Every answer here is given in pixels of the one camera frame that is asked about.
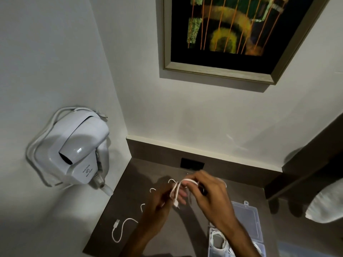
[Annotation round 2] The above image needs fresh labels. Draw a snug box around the person's right forearm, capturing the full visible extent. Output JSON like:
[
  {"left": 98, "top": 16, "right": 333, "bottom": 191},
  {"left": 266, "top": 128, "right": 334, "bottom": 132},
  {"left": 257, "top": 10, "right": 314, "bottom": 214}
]
[{"left": 216, "top": 218, "right": 262, "bottom": 257}]

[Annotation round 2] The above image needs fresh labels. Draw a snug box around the person's right hand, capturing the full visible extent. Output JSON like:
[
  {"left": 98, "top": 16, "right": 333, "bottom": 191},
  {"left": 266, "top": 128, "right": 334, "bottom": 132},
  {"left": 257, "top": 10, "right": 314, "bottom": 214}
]
[{"left": 184, "top": 170, "right": 237, "bottom": 229}]

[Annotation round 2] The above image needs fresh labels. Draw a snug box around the framed abstract painting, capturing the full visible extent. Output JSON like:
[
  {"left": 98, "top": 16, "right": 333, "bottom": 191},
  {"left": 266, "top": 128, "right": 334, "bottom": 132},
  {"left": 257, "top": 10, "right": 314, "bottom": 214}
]
[{"left": 162, "top": 0, "right": 332, "bottom": 85}]

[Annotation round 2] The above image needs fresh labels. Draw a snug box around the black wall socket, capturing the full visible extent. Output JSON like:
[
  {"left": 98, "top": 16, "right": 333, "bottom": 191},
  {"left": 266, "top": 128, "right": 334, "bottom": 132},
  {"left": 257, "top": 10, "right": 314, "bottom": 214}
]
[{"left": 180, "top": 157, "right": 205, "bottom": 171}]

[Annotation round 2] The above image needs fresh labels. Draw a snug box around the dark wooden panel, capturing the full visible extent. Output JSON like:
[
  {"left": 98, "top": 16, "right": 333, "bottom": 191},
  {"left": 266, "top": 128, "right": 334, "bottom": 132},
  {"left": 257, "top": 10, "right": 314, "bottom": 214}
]
[{"left": 264, "top": 112, "right": 343, "bottom": 201}]

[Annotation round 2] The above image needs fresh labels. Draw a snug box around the person's left forearm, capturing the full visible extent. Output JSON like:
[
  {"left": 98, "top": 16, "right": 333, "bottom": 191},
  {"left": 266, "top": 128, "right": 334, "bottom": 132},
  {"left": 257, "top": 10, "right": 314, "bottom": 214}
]
[{"left": 119, "top": 221, "right": 162, "bottom": 257}]

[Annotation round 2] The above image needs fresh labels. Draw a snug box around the coiled white cable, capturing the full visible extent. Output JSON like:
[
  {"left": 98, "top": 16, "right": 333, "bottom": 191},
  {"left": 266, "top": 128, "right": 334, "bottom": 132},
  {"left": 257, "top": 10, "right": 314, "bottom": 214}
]
[{"left": 210, "top": 230, "right": 234, "bottom": 257}]

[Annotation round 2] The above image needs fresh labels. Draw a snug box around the white wall-mounted hair dryer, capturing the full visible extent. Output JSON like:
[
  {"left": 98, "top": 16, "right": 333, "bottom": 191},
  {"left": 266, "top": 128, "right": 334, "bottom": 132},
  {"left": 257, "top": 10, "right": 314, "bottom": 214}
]
[{"left": 34, "top": 111, "right": 110, "bottom": 185}]

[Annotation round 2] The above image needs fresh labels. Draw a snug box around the clear plastic storage box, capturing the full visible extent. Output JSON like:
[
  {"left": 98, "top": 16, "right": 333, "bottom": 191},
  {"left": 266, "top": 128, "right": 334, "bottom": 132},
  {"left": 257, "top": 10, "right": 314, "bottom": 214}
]
[{"left": 208, "top": 201, "right": 267, "bottom": 257}]

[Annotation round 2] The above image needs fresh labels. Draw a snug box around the white hair dryer cord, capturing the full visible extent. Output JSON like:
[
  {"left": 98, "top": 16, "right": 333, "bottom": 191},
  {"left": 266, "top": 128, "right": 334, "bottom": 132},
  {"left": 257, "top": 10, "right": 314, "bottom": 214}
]
[{"left": 25, "top": 106, "right": 114, "bottom": 197}]

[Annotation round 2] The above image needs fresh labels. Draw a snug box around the white charging cable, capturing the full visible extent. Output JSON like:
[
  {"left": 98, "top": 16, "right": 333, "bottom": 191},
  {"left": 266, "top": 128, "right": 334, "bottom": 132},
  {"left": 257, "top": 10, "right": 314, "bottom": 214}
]
[{"left": 112, "top": 178, "right": 200, "bottom": 243}]

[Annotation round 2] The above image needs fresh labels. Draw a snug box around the person's left hand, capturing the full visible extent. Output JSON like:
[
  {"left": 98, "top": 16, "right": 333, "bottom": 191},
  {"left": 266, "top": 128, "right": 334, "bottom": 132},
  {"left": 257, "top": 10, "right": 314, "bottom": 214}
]
[{"left": 140, "top": 183, "right": 188, "bottom": 233}]

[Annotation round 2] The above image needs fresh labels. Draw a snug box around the white towel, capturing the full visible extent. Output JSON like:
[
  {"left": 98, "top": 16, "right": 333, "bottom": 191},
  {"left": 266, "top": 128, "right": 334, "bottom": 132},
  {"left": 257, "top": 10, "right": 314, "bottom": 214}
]
[{"left": 305, "top": 178, "right": 343, "bottom": 224}]

